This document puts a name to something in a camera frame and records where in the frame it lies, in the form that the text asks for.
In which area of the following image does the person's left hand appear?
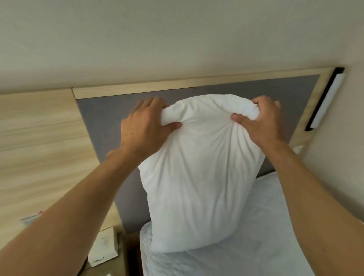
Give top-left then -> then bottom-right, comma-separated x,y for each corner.
120,97 -> 182,162

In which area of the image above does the person's right hand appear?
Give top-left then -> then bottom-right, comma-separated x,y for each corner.
231,96 -> 288,156

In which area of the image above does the white pillow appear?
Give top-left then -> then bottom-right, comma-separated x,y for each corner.
138,94 -> 266,253

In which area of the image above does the person's left forearm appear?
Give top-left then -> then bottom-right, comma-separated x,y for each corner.
0,148 -> 143,276

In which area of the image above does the person's right forearm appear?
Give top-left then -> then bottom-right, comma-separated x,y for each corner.
263,142 -> 364,276

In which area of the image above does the white mattress with sheet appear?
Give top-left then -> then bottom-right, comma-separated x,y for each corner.
139,171 -> 313,276

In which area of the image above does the white tissue box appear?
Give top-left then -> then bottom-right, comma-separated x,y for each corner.
88,227 -> 119,268

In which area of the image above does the wooden bedside table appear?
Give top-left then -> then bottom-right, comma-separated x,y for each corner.
77,225 -> 128,276

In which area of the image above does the grey padded headboard wooden frame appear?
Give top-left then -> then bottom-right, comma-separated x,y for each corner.
72,67 -> 337,235

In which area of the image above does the white wall lamp black bracket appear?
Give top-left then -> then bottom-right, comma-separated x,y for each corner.
305,67 -> 346,132

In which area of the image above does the light wooden wall panel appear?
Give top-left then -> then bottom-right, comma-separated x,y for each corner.
0,88 -> 120,251

